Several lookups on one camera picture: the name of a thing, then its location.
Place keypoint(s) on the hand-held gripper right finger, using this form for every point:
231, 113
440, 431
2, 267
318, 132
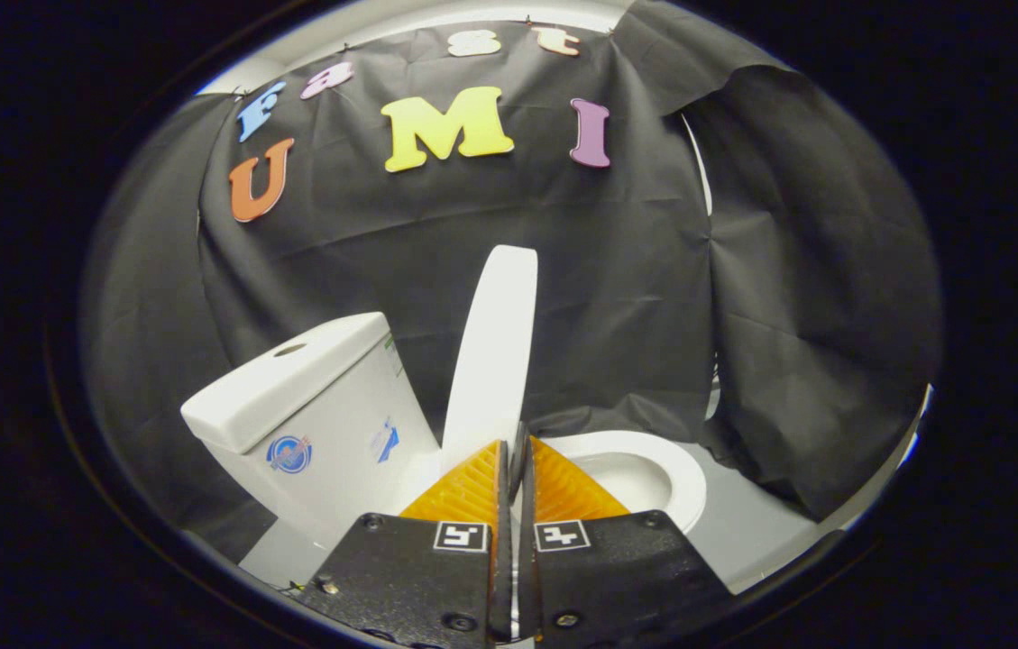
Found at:
527, 541

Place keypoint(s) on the black backdrop cloth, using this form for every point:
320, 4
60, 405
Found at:
617, 297

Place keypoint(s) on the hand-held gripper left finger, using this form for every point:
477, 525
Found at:
501, 541

